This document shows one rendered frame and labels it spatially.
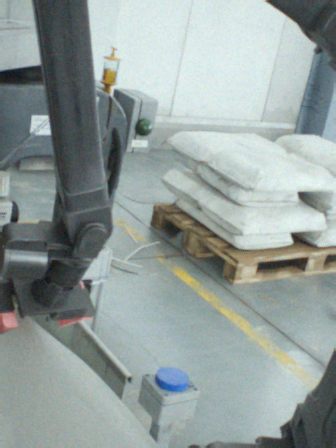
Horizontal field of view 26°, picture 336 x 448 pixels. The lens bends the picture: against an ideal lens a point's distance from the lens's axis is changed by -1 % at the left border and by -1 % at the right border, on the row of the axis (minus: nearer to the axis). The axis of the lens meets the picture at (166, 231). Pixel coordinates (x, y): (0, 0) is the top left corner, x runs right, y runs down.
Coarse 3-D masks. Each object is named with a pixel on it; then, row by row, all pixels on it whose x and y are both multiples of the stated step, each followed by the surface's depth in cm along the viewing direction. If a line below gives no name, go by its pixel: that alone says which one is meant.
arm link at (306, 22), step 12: (264, 0) 83; (276, 0) 82; (288, 0) 83; (300, 0) 83; (312, 0) 83; (324, 0) 83; (288, 12) 84; (300, 12) 84; (312, 12) 84; (324, 12) 84; (300, 24) 85; (312, 24) 85; (324, 24) 83
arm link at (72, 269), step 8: (48, 256) 95; (56, 256) 95; (64, 256) 96; (48, 264) 96; (56, 264) 97; (64, 264) 96; (72, 264) 96; (80, 264) 97; (88, 264) 97; (48, 272) 99; (56, 272) 97; (64, 272) 97; (72, 272) 97; (80, 272) 97; (56, 280) 98; (64, 280) 98; (72, 280) 98; (80, 280) 100
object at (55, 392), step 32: (32, 320) 107; (0, 352) 116; (32, 352) 106; (64, 352) 102; (0, 384) 117; (32, 384) 107; (64, 384) 98; (96, 384) 97; (0, 416) 118; (32, 416) 107; (64, 416) 98; (96, 416) 93; (128, 416) 91
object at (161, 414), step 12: (156, 372) 135; (144, 384) 133; (156, 384) 131; (144, 396) 134; (156, 396) 130; (168, 396) 129; (180, 396) 130; (192, 396) 132; (144, 408) 134; (156, 408) 130; (168, 408) 130; (180, 408) 131; (192, 408) 133; (156, 420) 130; (168, 420) 131
